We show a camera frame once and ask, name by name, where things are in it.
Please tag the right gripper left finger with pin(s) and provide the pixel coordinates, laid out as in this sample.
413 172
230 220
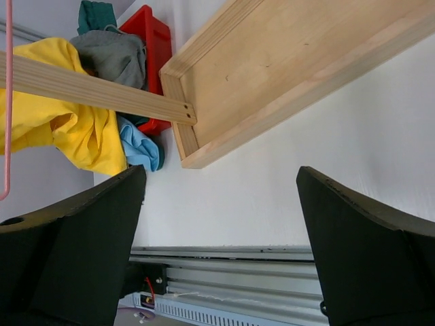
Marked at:
65 264

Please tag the dark green shorts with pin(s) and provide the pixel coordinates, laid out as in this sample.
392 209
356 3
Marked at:
94 15

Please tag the grey shorts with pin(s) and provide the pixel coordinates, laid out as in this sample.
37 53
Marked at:
115 57

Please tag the wooden clothes rack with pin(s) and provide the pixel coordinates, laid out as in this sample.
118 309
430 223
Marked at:
253 65

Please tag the white slotted cable duct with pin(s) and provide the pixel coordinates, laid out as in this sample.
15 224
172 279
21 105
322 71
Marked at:
200 315

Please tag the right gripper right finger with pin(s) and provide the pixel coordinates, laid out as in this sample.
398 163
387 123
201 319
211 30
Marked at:
375 263

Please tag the light blue shorts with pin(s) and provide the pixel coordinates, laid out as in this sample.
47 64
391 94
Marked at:
139 149

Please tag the yellow shorts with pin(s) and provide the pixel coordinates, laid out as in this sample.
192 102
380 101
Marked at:
87 136

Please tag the red plastic bin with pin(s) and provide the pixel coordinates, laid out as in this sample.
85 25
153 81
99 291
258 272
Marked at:
156 37

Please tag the pink hanger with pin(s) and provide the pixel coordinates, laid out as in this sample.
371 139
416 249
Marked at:
9 77

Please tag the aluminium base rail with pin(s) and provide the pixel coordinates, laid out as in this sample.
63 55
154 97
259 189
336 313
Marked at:
260 275

